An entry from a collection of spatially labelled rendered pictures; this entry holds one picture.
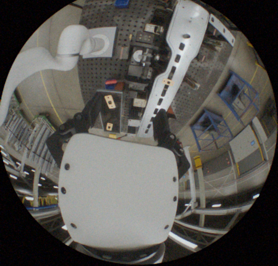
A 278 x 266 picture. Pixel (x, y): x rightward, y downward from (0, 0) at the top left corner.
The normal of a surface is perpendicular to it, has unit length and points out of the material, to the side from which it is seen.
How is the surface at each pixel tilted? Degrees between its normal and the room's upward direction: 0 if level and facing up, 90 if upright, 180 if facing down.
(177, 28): 0
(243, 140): 90
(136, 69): 0
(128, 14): 0
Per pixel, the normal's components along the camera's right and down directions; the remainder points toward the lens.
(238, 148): -0.98, -0.13
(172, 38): -0.01, 0.78
